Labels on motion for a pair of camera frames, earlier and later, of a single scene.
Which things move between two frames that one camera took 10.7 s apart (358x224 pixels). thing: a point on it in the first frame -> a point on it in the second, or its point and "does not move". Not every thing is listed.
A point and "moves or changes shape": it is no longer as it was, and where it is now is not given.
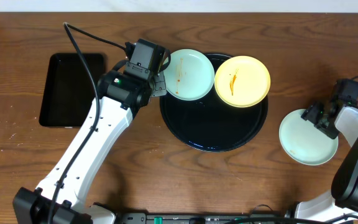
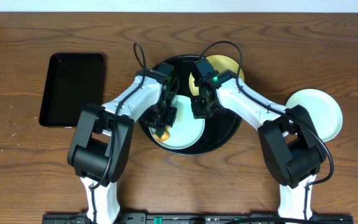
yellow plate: (242, 81) -> (220, 63)
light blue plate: (189, 75) -> (186, 131)
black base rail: (206, 218) does not move
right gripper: (309, 115) -> (198, 114)
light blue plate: (304, 142) moves or changes shape
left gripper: (158, 88) -> (170, 114)
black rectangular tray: (69, 91) does not move
